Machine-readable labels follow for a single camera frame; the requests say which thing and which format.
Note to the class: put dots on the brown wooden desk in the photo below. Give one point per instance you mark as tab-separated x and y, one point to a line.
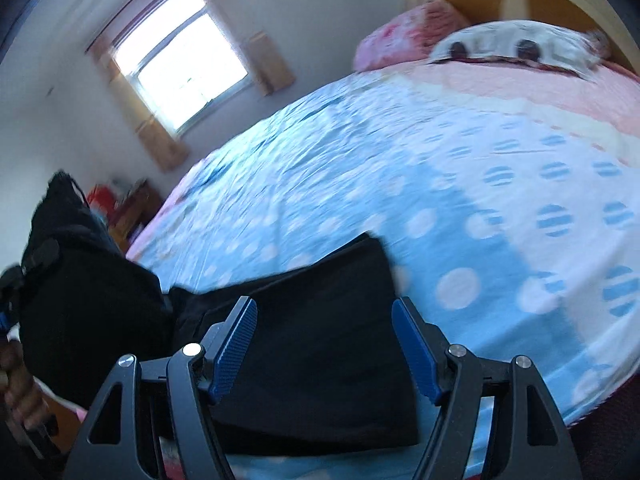
135	215

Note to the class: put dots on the person's left hand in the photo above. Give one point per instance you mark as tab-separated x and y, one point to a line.
22	390

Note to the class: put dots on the black pants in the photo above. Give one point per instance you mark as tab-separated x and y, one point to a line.
310	350

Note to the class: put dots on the bed with pink blue sheet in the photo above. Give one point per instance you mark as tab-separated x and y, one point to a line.
400	160

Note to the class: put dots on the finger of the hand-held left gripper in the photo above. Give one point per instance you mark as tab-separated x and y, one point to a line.
42	257

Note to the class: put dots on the white framed window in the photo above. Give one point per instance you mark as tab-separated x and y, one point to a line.
180	60

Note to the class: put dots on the red gift bag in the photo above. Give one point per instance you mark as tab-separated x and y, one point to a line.
100	195

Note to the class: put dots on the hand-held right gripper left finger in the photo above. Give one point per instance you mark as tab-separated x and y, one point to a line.
232	350

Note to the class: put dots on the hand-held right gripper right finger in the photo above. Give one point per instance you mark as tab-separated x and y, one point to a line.
415	350

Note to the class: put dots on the beige patterned curtain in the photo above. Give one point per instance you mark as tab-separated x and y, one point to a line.
160	145
270	65

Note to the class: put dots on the wooden bed headboard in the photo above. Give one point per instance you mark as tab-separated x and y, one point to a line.
540	5

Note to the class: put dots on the pink floral blanket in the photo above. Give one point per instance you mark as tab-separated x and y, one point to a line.
400	35

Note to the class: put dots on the grey patterned pillow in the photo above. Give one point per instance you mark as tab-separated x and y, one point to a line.
500	35

